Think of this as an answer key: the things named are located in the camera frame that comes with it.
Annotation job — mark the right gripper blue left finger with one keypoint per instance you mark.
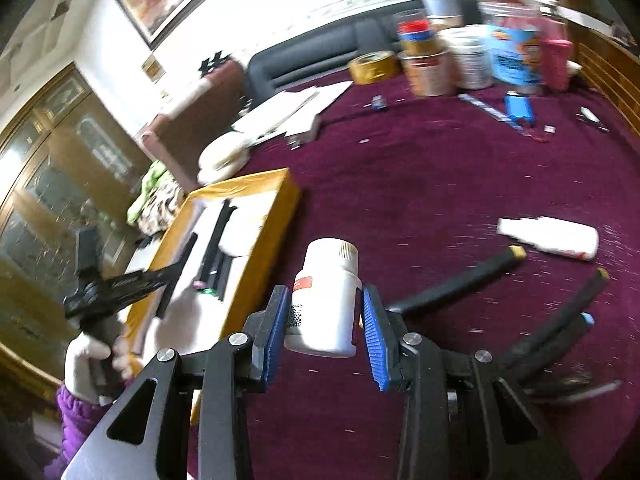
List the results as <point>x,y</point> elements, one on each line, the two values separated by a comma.
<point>267,329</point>

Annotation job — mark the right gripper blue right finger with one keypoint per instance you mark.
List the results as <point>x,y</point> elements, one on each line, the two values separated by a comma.
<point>381,341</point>

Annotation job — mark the white pill bottle red label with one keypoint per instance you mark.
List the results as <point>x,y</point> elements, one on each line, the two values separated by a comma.
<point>323,303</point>

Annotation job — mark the black marker green cap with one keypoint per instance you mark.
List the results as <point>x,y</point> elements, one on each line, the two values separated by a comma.
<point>218,279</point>

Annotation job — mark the black marker yellow-green cap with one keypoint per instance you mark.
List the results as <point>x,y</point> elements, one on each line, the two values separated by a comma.
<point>463,284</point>

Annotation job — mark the black marker pink cap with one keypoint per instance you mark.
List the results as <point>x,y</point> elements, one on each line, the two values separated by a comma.
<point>200,283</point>

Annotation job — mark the black marker blue cap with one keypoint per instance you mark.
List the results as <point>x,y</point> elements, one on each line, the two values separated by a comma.
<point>551,351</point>

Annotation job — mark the black marker yellow cap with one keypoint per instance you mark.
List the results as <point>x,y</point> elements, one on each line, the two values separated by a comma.
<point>559,319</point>

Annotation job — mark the white squeeze bottle red label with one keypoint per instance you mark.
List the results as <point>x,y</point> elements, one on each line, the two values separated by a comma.
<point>555,236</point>

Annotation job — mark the slim black pen blue tip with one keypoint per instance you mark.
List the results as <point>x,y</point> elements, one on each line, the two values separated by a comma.
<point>173,274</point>

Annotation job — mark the purple left sleeve forearm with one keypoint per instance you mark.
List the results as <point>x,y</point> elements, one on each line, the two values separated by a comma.
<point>79,418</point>

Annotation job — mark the white gloved left hand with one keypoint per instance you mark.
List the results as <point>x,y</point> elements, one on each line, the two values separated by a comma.
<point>81,353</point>

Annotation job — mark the yellow-edged white tray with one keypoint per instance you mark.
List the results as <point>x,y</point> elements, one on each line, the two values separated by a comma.
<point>264,206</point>

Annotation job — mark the green patterned cloth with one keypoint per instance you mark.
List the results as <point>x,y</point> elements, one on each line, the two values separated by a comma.
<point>158,203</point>

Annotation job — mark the glass display cabinet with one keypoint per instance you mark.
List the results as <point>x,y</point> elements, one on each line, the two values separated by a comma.
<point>65,164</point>

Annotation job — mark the brown armchair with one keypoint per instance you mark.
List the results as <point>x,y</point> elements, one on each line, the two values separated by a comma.
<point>178,137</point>

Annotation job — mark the white plastic bag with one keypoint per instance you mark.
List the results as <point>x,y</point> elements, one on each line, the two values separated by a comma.
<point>223,158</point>

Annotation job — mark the white paper stack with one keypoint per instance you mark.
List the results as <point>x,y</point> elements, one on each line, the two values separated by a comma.
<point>288,112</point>

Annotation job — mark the blue ballpoint pen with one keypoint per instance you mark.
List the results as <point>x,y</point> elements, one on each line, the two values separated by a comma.
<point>493,112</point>

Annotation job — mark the yellow tape roll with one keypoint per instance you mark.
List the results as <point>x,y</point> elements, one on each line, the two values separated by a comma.
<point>374,67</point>

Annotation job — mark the dark sofa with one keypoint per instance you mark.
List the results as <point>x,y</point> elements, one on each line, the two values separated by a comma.
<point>324,50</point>

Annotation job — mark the orange lidded cup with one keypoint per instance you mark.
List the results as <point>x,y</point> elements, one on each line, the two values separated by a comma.
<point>429,75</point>

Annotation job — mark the nail clipper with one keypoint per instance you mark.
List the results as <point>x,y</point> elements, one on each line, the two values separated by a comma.
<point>587,116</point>

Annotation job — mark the white plastic jar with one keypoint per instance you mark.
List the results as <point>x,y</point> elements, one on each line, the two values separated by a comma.
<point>470,58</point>

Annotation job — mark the small jar red blue lid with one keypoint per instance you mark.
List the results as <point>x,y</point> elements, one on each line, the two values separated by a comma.
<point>416,35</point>

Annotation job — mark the clear jar cartoon blue label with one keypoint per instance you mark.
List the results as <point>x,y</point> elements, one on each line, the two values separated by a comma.
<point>513,41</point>

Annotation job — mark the pink insulated flask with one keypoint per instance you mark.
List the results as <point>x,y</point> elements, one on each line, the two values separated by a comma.
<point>556,50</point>

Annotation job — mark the wooden brick-pattern cabinet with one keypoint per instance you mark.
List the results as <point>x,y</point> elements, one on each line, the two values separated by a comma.
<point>606,36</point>

